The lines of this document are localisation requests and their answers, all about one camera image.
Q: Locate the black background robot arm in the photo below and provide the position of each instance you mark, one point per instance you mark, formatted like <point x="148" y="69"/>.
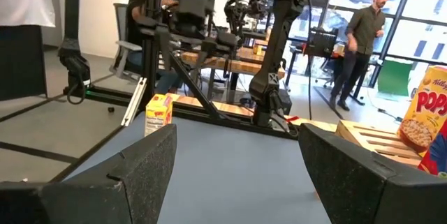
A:
<point x="244" y="6"/>

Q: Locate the wooden slatted shelf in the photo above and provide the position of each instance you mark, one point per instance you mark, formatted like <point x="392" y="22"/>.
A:
<point x="377" y="143"/>

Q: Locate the wooden workbench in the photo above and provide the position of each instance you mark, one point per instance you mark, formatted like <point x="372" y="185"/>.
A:
<point x="223" y="64"/>

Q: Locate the grey office chair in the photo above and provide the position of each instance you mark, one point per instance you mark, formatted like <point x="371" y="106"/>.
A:
<point x="120" y="18"/>

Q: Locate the aluminium bar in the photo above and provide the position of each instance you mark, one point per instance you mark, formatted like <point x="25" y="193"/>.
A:
<point x="134" y="100"/>

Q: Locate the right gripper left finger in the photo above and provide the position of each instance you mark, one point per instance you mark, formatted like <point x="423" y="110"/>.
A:
<point x="122" y="189"/>

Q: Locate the black monitor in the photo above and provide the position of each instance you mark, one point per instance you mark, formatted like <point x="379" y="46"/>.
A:
<point x="321" y="42"/>

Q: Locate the yellow Corn Pops cereal box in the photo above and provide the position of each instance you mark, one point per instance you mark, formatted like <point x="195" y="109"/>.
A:
<point x="159" y="112"/>
<point x="427" y="109"/>

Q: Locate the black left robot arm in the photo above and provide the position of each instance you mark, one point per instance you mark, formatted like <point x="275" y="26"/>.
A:
<point x="276" y="60"/>

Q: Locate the person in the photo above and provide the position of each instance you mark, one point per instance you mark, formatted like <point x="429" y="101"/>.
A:
<point x="132" y="25"/>
<point x="363" y="25"/>

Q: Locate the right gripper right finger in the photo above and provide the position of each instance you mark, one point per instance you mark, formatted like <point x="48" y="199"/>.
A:
<point x="366" y="189"/>

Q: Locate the green panel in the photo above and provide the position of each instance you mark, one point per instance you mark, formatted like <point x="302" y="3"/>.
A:
<point x="394" y="77"/>

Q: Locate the red Froot Loops cereal box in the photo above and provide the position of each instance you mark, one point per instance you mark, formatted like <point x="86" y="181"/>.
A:
<point x="436" y="161"/>

